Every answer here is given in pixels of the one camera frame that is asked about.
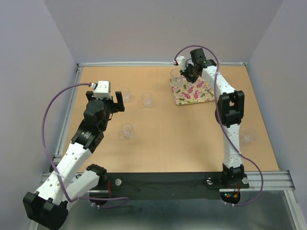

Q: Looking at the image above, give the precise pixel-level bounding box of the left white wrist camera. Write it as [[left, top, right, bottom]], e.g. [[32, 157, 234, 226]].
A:
[[94, 80, 112, 99]]

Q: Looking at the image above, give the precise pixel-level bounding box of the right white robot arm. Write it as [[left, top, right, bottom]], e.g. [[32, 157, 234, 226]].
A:
[[174, 47, 245, 187]]

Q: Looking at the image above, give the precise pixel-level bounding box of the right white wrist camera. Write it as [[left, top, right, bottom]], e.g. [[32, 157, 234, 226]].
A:
[[173, 56, 188, 72]]

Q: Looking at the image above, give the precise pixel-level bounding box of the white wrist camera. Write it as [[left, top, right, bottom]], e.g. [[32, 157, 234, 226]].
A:
[[173, 56, 188, 72], [94, 80, 112, 99]]

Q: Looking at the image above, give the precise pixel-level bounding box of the floral patterned tray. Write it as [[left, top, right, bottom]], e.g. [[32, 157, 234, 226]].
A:
[[169, 77, 214, 105]]

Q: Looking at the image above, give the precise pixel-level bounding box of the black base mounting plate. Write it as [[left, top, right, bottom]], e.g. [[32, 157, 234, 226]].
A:
[[90, 172, 249, 201]]

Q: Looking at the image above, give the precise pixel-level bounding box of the large clear tumbler glass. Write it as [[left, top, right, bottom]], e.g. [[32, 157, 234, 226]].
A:
[[170, 68, 183, 87]]

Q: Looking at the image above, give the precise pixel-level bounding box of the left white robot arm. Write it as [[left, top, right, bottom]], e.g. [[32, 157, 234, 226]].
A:
[[23, 91, 125, 230]]

